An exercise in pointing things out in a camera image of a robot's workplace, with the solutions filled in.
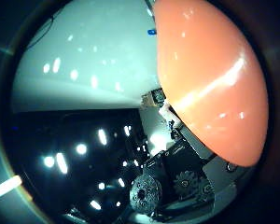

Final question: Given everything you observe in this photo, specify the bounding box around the white spray bottle orange cap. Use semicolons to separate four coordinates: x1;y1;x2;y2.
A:
152;0;270;168

